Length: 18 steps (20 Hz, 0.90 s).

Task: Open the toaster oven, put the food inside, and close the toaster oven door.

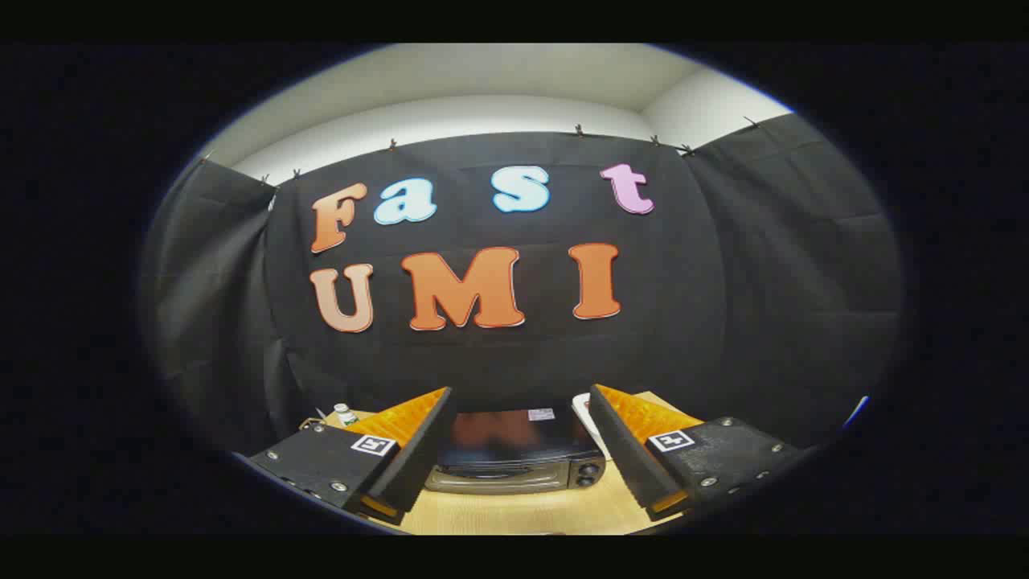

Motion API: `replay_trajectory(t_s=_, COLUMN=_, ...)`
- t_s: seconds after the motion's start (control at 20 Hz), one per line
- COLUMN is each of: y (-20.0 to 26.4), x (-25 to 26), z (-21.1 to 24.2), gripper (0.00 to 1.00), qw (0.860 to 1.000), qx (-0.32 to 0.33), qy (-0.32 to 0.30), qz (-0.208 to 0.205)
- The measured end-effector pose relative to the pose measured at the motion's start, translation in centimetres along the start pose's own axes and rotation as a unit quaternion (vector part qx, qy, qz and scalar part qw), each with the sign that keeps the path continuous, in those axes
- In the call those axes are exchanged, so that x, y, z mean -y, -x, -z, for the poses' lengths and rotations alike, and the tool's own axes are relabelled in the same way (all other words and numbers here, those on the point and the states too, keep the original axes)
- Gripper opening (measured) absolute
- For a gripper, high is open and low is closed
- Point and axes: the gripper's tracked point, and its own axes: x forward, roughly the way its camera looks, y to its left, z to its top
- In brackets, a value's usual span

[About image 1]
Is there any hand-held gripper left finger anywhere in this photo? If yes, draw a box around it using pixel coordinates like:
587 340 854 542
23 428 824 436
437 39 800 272
249 387 457 527

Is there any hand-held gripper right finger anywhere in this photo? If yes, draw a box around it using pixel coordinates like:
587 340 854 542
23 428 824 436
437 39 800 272
588 384 806 522

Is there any black toaster oven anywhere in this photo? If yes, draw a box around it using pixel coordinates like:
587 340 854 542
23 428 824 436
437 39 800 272
424 406 608 495

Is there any white toaster appliance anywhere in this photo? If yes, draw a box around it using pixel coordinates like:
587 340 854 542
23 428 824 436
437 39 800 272
572 392 612 459

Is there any black backdrop cloth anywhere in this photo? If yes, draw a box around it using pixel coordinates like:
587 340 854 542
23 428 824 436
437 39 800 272
138 113 908 459

